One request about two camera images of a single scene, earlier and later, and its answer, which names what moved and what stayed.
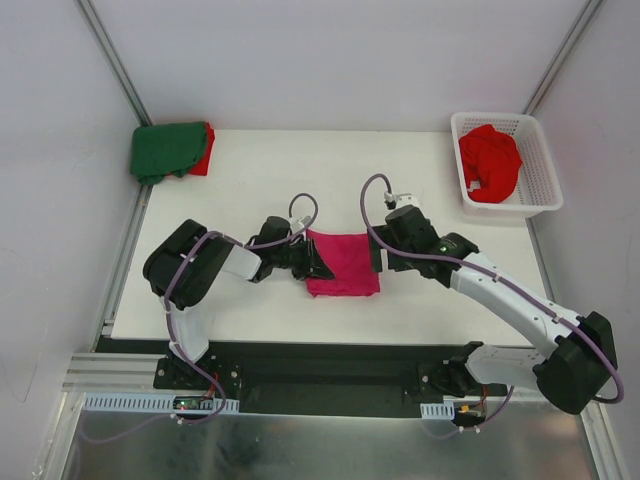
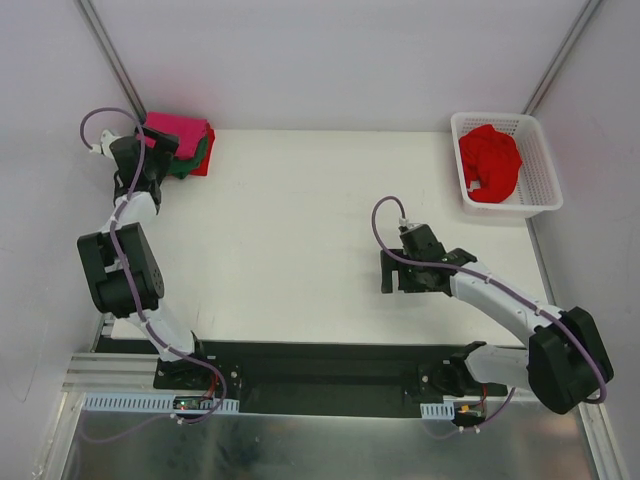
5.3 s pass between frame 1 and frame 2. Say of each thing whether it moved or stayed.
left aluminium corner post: stayed
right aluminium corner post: stayed
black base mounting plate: stayed
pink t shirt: moved
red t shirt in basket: stayed
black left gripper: moved
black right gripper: moved
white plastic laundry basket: stayed
